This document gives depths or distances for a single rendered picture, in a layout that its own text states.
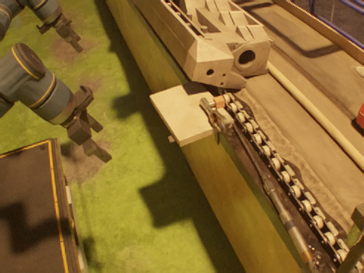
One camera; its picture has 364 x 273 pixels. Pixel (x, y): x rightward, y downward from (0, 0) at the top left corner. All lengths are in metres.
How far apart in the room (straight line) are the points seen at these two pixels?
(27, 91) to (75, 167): 1.57
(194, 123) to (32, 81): 0.65
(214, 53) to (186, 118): 0.26
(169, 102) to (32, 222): 0.88
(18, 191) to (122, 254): 0.64
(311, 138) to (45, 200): 1.26
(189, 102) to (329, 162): 0.57
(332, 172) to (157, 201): 1.15
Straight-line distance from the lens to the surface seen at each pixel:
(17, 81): 0.85
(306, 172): 1.21
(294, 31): 2.01
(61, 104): 0.90
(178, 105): 1.36
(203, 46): 1.35
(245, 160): 1.18
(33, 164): 2.01
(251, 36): 1.51
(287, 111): 1.41
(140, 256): 1.89
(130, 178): 2.20
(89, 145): 0.95
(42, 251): 1.64
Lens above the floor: 1.65
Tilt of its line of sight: 43 degrees down
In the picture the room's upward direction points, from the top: 7 degrees counter-clockwise
